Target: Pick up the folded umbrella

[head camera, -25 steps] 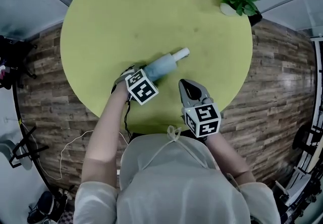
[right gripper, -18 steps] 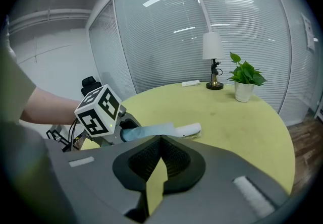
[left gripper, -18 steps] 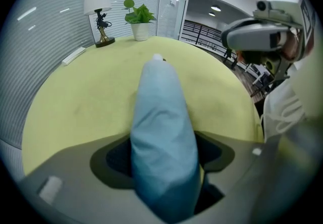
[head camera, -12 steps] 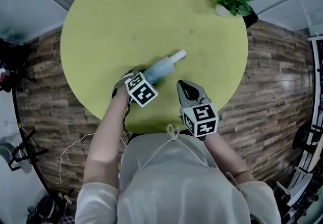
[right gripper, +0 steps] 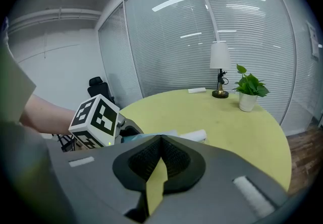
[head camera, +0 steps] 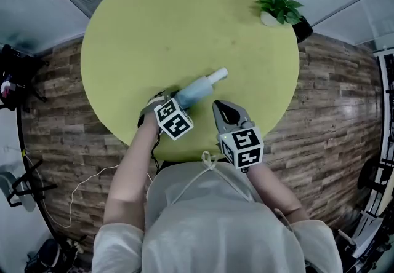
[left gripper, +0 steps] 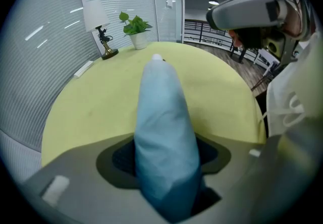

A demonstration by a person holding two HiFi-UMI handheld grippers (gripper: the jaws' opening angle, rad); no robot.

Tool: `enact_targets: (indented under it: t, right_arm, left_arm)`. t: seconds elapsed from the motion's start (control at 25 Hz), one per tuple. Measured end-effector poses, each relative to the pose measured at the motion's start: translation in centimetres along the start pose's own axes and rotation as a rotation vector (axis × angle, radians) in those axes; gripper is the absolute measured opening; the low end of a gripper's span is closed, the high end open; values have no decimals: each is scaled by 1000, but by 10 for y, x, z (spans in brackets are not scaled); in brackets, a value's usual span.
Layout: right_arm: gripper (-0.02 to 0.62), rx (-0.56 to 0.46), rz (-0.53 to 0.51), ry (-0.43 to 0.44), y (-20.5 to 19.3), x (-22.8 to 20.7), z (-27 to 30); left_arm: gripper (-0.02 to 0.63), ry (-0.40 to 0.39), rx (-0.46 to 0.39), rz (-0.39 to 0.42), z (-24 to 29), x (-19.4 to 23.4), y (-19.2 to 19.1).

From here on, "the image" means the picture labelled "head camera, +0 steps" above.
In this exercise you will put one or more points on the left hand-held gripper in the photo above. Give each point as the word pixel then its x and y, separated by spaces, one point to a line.
pixel 173 118

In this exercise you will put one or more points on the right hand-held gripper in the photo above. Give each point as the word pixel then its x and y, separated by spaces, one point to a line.
pixel 243 146

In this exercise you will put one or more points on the light blue umbrella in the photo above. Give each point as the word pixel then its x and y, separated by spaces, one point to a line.
pixel 197 91

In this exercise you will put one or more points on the person's right forearm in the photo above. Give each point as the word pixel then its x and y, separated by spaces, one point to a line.
pixel 271 188

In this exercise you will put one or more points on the person's left forearm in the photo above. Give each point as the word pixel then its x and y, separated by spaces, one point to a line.
pixel 132 167

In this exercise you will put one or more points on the person's white shirt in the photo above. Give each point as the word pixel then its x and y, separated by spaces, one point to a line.
pixel 215 228

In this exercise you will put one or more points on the green plant in white pot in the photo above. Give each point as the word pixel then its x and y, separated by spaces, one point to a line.
pixel 278 4

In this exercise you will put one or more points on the black folding stand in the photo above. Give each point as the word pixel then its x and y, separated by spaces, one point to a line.
pixel 29 190

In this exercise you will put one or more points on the white metal rack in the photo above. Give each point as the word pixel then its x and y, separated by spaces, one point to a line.
pixel 388 105

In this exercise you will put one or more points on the black tripod equipment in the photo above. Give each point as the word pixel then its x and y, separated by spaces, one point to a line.
pixel 17 75

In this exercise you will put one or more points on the grey round chair seat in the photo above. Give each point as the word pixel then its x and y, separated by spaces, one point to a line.
pixel 26 204

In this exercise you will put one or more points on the white and black equipment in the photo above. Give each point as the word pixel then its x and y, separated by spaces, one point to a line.
pixel 366 235

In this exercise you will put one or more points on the black backpack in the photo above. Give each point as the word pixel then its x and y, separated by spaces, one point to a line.
pixel 46 256

